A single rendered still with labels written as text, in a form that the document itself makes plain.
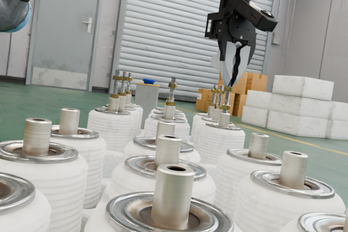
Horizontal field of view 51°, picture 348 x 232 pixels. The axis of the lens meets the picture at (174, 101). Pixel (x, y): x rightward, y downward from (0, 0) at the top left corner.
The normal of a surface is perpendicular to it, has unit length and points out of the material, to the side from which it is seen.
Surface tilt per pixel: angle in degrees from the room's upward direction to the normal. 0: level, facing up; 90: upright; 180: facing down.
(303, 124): 90
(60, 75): 90
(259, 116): 90
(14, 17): 116
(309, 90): 90
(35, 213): 43
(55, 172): 57
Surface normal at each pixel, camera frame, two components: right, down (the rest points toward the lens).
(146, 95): 0.01, 0.05
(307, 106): 0.46, 0.11
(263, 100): -0.87, -0.10
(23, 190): 0.07, -0.99
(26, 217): 0.74, -0.63
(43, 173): 0.46, -0.44
